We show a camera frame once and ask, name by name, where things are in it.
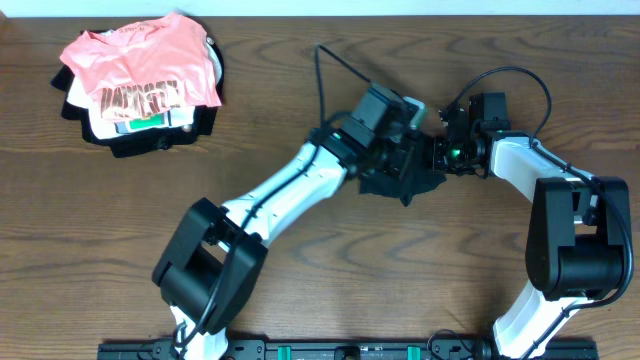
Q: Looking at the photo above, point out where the black garment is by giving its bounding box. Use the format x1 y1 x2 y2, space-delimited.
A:
359 133 446 207

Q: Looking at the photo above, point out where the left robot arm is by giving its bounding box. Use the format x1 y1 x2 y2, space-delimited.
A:
152 83 426 359

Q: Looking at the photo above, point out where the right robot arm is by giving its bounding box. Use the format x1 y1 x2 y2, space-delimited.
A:
432 93 634 359

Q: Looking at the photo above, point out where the white folded t-shirt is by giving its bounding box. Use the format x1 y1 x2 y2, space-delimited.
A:
66 39 224 141

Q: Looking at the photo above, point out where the right black cable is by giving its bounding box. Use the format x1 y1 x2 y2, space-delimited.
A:
439 66 635 360

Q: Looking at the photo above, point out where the black cable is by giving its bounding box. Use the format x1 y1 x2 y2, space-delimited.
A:
439 66 635 360
172 43 374 351

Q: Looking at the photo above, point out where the left black cable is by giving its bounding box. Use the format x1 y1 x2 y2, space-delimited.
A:
172 43 374 351

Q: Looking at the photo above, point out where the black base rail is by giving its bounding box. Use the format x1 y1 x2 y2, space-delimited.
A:
97 338 600 360

